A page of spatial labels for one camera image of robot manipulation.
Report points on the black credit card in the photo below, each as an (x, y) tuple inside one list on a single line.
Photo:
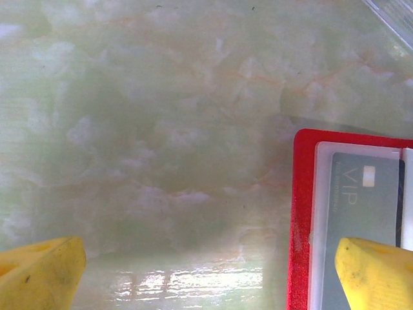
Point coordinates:
[(361, 210)]

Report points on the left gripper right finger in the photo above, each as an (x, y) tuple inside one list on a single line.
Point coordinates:
[(377, 277)]

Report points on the red card holder clear sleeves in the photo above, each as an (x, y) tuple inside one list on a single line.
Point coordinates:
[(303, 193)]

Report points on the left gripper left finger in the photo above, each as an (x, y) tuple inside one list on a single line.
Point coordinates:
[(38, 277)]

